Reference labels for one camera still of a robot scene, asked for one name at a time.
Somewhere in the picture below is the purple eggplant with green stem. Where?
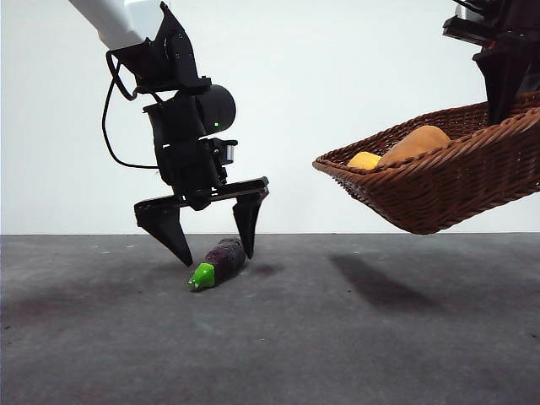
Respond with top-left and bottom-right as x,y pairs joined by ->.
187,237 -> 247,292

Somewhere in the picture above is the brown potato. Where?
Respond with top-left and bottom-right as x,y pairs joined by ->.
377,125 -> 452,166

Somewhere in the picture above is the brown wicker basket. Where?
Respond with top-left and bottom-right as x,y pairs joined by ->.
312,90 -> 540,236

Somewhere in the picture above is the yellow corn cob piece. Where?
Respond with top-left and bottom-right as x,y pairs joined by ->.
346,151 -> 383,170

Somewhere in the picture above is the black cable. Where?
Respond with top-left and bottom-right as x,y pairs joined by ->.
101,50 -> 160,170

